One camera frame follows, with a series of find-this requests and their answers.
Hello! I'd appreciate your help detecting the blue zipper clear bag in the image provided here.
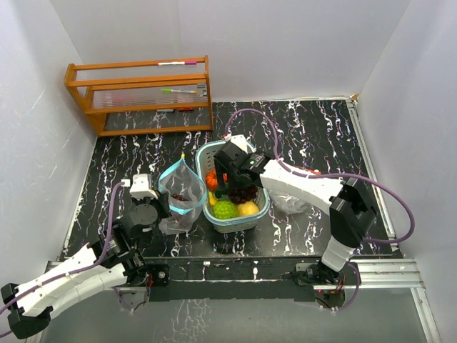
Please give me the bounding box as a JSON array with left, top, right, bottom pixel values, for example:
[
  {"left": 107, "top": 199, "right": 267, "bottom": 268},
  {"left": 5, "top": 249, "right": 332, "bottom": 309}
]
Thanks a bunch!
[{"left": 159, "top": 154, "right": 207, "bottom": 235}]

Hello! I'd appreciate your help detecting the green bumpy fruit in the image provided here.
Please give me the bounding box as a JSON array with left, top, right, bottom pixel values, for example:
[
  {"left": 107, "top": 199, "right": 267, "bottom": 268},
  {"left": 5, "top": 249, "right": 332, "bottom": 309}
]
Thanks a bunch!
[{"left": 212, "top": 200, "right": 237, "bottom": 220}]

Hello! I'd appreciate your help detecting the red zipper clear bag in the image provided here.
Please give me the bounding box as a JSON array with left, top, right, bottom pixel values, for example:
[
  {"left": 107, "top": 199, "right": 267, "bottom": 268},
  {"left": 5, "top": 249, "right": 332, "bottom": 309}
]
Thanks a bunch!
[{"left": 268, "top": 166, "right": 322, "bottom": 214}]

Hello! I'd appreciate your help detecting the dark red grape bunch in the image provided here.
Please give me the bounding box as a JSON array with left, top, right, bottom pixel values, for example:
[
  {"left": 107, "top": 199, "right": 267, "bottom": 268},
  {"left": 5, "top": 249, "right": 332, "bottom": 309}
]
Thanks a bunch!
[{"left": 170, "top": 194, "right": 189, "bottom": 202}]

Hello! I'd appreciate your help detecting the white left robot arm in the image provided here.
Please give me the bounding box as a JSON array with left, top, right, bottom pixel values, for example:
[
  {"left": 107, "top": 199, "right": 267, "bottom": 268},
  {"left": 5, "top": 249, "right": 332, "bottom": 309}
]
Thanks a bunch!
[{"left": 1, "top": 193, "right": 171, "bottom": 339}]

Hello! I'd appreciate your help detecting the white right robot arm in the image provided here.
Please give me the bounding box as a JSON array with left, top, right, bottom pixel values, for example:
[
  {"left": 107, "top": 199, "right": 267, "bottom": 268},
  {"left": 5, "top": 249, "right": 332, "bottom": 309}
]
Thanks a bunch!
[{"left": 214, "top": 142, "right": 378, "bottom": 284}]

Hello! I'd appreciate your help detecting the orange pumpkin toy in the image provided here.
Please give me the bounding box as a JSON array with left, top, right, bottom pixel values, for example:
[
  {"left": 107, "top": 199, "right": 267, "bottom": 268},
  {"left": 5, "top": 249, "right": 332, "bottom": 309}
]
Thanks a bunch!
[{"left": 205, "top": 169, "right": 218, "bottom": 192}]

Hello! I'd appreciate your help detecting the light blue plastic basket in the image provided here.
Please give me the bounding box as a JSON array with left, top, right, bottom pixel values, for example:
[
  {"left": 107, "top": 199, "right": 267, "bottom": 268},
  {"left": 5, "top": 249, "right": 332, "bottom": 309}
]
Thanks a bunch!
[{"left": 195, "top": 140, "right": 271, "bottom": 234}]

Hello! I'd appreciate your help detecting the yellow lemon fruit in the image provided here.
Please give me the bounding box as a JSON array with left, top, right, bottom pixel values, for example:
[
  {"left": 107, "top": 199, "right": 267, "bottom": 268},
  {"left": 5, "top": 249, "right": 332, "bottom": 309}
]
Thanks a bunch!
[{"left": 236, "top": 201, "right": 259, "bottom": 217}]

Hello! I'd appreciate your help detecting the wooden shelf rack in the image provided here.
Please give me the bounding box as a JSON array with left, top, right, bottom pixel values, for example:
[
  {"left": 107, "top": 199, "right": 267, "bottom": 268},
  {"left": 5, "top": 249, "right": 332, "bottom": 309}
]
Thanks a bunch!
[{"left": 64, "top": 56, "right": 214, "bottom": 137}]

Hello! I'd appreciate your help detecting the green capped marker pen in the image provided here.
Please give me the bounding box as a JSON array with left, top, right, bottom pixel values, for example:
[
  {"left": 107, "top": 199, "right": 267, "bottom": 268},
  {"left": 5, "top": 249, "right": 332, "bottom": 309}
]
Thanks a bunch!
[{"left": 161, "top": 88, "right": 198, "bottom": 94}]

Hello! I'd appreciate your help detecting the pink white marker pen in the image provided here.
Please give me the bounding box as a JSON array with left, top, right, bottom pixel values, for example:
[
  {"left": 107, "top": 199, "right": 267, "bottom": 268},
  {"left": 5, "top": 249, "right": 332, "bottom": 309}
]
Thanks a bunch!
[{"left": 157, "top": 61, "right": 198, "bottom": 66}]

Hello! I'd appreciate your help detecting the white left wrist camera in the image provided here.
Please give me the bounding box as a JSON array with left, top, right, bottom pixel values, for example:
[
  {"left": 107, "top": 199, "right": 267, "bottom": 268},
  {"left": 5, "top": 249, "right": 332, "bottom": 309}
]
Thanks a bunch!
[{"left": 121, "top": 174, "right": 158, "bottom": 200}]

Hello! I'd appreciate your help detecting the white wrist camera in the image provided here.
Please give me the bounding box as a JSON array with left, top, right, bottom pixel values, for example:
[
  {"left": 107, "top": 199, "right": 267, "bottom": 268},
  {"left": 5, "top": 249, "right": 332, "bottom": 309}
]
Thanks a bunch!
[
  {"left": 121, "top": 174, "right": 158, "bottom": 200},
  {"left": 224, "top": 134, "right": 256, "bottom": 153}
]

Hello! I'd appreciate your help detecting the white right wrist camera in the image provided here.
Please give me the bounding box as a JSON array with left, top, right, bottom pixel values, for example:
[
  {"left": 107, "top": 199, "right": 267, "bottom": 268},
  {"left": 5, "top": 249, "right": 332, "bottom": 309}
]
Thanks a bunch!
[{"left": 224, "top": 134, "right": 256, "bottom": 153}]

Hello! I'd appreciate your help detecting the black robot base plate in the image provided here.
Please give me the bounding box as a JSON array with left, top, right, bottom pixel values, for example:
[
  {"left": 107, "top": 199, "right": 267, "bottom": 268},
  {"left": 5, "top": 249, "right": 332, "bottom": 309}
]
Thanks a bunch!
[{"left": 74, "top": 255, "right": 362, "bottom": 304}]

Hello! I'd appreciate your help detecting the aluminium frame rail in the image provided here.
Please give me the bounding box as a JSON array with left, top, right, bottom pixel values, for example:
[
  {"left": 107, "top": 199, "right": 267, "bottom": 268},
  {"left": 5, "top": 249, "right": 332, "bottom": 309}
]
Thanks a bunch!
[{"left": 346, "top": 94, "right": 441, "bottom": 342}]

